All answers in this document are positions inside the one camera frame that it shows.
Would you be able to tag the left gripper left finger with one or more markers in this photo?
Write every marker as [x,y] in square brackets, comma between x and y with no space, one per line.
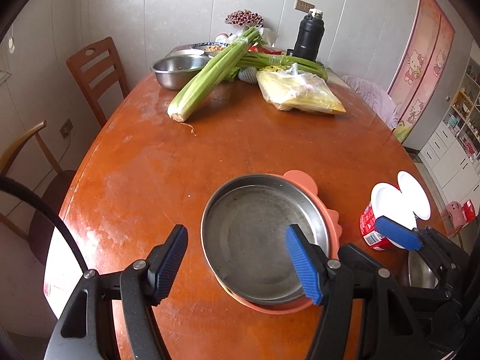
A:
[85,329]

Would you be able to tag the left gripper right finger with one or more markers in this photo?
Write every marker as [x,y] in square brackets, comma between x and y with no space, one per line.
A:
[389,327]

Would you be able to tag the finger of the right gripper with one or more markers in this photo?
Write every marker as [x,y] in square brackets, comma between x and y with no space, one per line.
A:
[397,234]

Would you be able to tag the stainless steel deep bowl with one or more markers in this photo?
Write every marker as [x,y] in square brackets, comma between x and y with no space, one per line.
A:
[416,273]

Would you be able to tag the red white instant-noodle bowl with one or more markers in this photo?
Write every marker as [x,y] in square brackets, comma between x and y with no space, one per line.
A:
[385,200]

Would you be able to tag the shallow steel round pan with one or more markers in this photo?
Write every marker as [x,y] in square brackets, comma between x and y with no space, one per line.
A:
[258,236]

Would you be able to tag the orange bear-ear plastic plate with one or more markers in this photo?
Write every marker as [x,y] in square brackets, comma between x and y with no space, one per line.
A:
[330,209]

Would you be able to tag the pink child stool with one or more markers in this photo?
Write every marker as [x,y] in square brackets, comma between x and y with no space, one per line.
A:
[459,214]

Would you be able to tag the white shelf cabinet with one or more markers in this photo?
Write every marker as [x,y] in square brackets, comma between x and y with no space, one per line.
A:
[451,155]

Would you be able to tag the curved-back wooden chair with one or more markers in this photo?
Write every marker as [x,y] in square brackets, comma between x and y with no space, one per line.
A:
[42,225]

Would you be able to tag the pink cloth on chair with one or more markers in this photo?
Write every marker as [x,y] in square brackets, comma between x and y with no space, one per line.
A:
[376,97]

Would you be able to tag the pink hello kitty wardrobe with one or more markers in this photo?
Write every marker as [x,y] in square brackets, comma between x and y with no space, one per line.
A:
[422,65]

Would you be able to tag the yellow noodles plastic bag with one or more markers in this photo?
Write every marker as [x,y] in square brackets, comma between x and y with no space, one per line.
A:
[295,89]

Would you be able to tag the steel mixing bowl far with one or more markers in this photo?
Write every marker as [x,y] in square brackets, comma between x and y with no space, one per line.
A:
[174,72]

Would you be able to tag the brown wooden slat chair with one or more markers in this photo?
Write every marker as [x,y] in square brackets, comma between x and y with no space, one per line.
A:
[95,69]

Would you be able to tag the black thermos bottle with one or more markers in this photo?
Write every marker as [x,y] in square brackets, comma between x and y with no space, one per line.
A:
[310,33]

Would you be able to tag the white foam-netted fruit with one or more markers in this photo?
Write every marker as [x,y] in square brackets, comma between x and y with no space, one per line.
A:
[248,75]

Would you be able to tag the celery bunch front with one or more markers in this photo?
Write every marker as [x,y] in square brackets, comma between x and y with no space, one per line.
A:
[197,89]

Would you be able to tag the celery bunch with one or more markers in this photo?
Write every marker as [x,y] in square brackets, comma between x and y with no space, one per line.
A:
[197,89]
[261,60]

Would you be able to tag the celery bunch rear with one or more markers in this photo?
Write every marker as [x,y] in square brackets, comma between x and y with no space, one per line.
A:
[261,60]

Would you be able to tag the patterned dish with food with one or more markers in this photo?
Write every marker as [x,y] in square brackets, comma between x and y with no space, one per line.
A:
[209,47]

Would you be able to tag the low wall socket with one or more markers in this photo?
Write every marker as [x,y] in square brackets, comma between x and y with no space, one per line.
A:
[66,129]

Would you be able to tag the wall power outlet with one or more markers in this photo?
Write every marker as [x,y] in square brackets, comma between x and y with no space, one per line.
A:
[301,5]

